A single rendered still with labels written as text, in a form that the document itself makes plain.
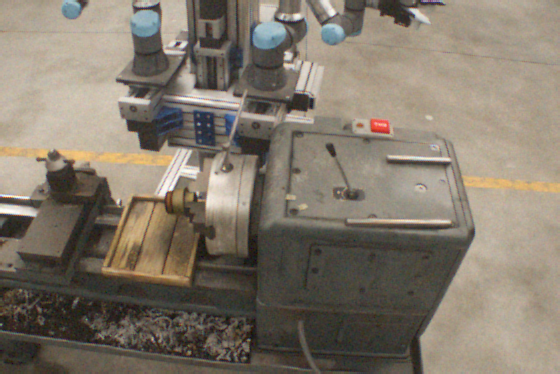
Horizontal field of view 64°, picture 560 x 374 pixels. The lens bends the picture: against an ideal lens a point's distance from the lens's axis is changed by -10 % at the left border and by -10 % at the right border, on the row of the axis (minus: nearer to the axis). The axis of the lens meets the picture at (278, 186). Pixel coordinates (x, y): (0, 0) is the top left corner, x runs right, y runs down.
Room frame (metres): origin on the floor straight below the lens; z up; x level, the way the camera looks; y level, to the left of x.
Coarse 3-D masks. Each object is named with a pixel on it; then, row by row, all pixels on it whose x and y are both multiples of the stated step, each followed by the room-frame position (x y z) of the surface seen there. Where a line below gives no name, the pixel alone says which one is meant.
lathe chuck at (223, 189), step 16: (240, 160) 1.07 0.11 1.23; (224, 176) 1.00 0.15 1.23; (240, 176) 1.01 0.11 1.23; (208, 192) 0.96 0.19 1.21; (224, 192) 0.96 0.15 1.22; (208, 208) 0.92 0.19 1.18; (224, 208) 0.92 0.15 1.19; (208, 224) 0.90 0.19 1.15; (224, 224) 0.90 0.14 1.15; (208, 240) 0.88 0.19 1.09; (224, 240) 0.88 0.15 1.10
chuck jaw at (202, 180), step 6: (204, 162) 1.12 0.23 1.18; (210, 162) 1.12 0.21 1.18; (204, 168) 1.10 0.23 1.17; (210, 168) 1.10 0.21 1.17; (198, 174) 1.09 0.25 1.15; (204, 174) 1.09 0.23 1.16; (198, 180) 1.08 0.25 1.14; (204, 180) 1.08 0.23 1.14; (192, 186) 1.06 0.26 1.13; (198, 186) 1.06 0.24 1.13; (204, 186) 1.06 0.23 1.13
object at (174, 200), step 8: (168, 192) 1.05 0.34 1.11; (176, 192) 1.04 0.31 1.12; (184, 192) 1.05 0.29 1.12; (192, 192) 1.06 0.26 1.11; (168, 200) 1.02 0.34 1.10; (176, 200) 1.02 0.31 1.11; (184, 200) 1.02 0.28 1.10; (192, 200) 1.03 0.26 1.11; (168, 208) 1.01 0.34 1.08; (176, 208) 1.00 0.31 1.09; (184, 208) 1.00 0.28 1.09
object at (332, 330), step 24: (264, 312) 0.83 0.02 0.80; (288, 312) 0.83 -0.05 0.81; (312, 312) 0.82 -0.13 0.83; (336, 312) 0.81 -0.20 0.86; (360, 312) 0.80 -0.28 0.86; (384, 312) 0.80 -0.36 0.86; (408, 312) 0.81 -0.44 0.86; (432, 312) 0.81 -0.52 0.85; (264, 336) 0.83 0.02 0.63; (288, 336) 0.83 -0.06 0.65; (312, 336) 0.82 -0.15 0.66; (336, 336) 0.82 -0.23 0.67; (360, 336) 0.81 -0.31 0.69; (384, 336) 0.81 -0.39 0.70; (408, 336) 0.80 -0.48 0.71
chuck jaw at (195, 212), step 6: (186, 204) 1.00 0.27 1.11; (192, 204) 1.00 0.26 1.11; (198, 204) 1.01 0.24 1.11; (204, 204) 1.01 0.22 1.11; (186, 210) 0.99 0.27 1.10; (192, 210) 0.97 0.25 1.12; (198, 210) 0.97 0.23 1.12; (204, 210) 0.98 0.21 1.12; (186, 216) 0.98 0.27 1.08; (192, 216) 0.96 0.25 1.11; (198, 216) 0.94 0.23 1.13; (204, 216) 0.95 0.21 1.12; (192, 222) 0.92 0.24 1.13; (198, 222) 0.92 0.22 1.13; (204, 222) 0.92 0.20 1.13; (198, 228) 0.91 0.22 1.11; (204, 228) 0.91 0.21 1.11; (210, 228) 0.90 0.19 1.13; (210, 234) 0.89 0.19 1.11
